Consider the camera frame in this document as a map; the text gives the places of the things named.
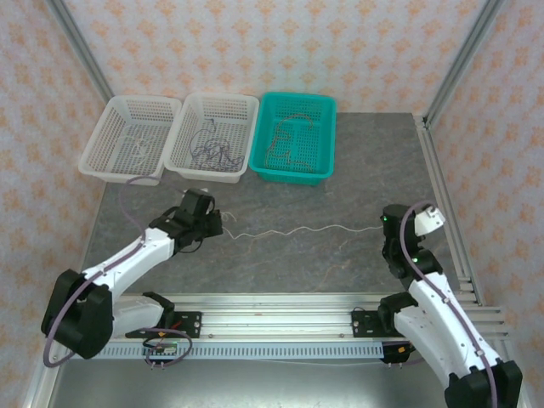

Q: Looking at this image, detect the thin blue cable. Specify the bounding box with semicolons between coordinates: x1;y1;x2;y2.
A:
193;142;246;173
189;120;247;174

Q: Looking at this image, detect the white perforated plastic basket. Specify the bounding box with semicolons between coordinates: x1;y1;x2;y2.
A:
77;94;183;187
163;92;260;184

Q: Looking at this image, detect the teal perforated plastic basket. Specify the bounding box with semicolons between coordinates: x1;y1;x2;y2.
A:
248;92;337;187

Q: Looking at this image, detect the small green circuit board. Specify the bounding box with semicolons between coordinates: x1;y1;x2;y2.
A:
143;342;179;357

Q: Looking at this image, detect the grey metal shelf plate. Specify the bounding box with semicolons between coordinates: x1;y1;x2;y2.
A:
46;359;511;408

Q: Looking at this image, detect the purple right arm harness cable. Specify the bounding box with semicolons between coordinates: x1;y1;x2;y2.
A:
398;201;502;408

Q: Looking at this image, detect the purple arm harness cable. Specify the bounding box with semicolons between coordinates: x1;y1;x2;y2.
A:
44;175;193;370
398;201;502;408

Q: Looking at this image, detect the aluminium table side rail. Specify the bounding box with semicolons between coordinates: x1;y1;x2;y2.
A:
414;112;485;307

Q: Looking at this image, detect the purple left arm harness cable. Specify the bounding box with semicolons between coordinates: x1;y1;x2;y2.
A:
44;175;193;370

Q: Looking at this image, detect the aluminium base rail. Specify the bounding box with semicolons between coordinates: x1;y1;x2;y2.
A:
44;292;509;341

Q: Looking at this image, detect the small circuit board with wires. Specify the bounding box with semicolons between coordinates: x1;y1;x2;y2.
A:
382;338;420;366

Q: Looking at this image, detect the white slotted cable duct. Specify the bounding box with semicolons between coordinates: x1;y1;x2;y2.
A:
62;343;386;360

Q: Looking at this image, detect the aluminium frame post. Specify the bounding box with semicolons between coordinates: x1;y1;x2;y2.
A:
46;0;116;102
424;0;507;125

